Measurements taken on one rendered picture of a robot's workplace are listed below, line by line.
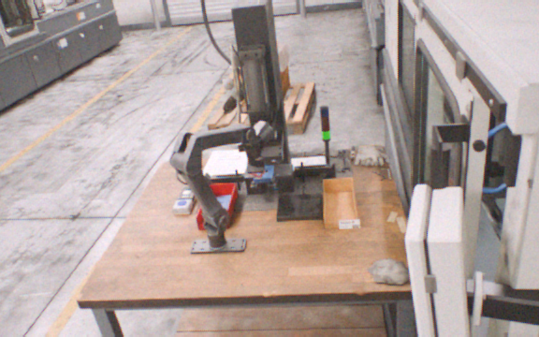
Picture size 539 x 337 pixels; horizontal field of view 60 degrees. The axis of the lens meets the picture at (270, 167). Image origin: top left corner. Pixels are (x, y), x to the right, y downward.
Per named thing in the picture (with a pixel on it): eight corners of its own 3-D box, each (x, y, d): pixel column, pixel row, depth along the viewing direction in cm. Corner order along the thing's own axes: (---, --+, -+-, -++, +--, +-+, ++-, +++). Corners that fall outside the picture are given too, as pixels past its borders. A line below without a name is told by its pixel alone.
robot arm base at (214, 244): (189, 225, 170) (184, 236, 163) (243, 222, 167) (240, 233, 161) (194, 242, 173) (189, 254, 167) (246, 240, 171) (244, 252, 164)
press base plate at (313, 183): (196, 219, 192) (196, 213, 191) (219, 163, 236) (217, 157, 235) (356, 211, 184) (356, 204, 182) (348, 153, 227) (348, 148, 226)
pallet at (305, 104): (238, 96, 594) (236, 86, 587) (315, 93, 571) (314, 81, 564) (209, 137, 491) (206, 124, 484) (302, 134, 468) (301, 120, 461)
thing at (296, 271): (142, 461, 194) (74, 300, 153) (196, 293, 281) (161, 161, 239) (418, 465, 180) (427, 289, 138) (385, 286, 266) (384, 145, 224)
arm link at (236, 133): (241, 121, 167) (168, 133, 146) (258, 125, 161) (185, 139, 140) (240, 153, 171) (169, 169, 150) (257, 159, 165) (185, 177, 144)
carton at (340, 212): (325, 231, 171) (323, 213, 167) (324, 195, 193) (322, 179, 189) (360, 229, 169) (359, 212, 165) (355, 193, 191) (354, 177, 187)
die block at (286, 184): (247, 195, 199) (244, 180, 195) (250, 183, 207) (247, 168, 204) (294, 192, 196) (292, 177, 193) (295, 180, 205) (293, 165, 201)
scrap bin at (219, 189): (198, 230, 180) (195, 217, 177) (211, 196, 202) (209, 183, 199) (228, 228, 178) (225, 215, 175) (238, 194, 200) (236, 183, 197)
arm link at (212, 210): (220, 214, 170) (182, 146, 150) (232, 220, 165) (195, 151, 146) (209, 226, 167) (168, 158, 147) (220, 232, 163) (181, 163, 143)
